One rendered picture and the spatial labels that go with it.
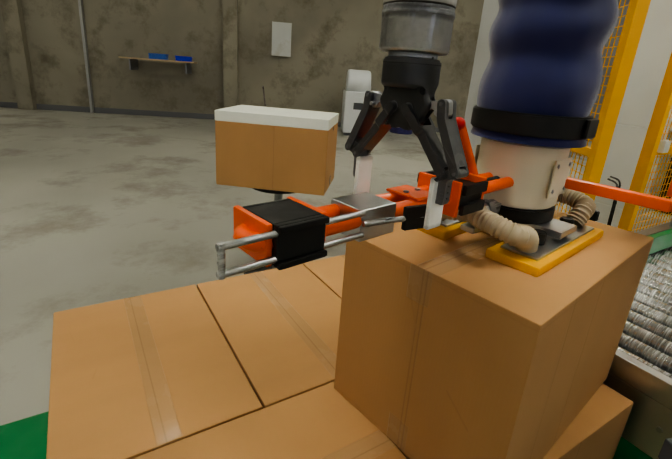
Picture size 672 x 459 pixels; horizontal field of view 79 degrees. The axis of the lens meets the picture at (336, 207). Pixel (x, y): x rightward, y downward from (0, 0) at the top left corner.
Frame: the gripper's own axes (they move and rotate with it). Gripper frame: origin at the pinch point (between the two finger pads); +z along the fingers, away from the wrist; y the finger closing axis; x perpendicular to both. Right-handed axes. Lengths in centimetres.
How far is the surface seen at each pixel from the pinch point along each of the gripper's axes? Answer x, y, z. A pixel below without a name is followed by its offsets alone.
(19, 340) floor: 42, 171, 108
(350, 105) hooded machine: -549, 585, 46
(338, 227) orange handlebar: 12.3, -1.7, 0.4
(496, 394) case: -10.3, -16.3, 27.7
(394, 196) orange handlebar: -3.0, 2.5, -0.2
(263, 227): 22.7, -1.1, -1.5
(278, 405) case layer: 2, 23, 53
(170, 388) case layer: 19, 42, 53
